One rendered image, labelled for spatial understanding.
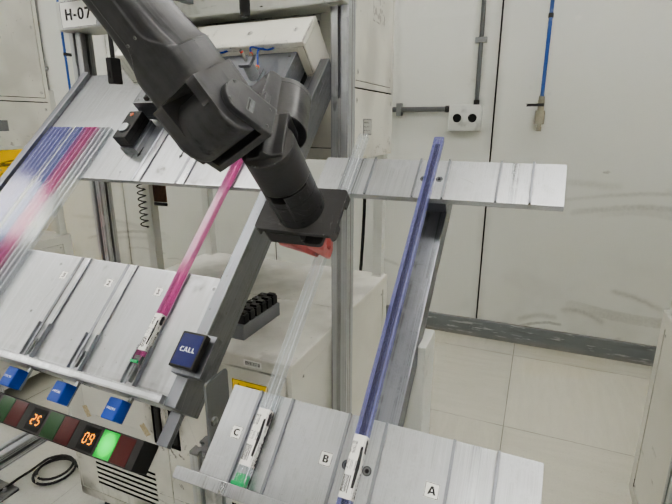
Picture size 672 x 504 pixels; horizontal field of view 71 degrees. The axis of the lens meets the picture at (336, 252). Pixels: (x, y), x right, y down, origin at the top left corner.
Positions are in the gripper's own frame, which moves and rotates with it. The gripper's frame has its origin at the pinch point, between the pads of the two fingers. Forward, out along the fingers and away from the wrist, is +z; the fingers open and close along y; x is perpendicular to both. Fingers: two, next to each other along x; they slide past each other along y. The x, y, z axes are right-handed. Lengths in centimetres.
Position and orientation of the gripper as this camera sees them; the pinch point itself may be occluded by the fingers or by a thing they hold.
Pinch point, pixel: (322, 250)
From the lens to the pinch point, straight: 62.3
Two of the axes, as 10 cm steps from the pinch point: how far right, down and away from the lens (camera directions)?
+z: 2.6, 5.3, 8.1
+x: -2.8, 8.4, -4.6
